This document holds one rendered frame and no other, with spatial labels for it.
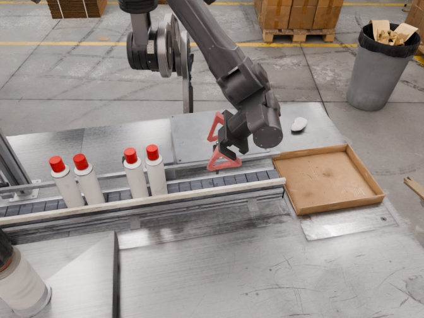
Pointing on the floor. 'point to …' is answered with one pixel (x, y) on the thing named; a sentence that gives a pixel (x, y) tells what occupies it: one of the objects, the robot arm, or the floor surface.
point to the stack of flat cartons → (76, 8)
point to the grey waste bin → (374, 79)
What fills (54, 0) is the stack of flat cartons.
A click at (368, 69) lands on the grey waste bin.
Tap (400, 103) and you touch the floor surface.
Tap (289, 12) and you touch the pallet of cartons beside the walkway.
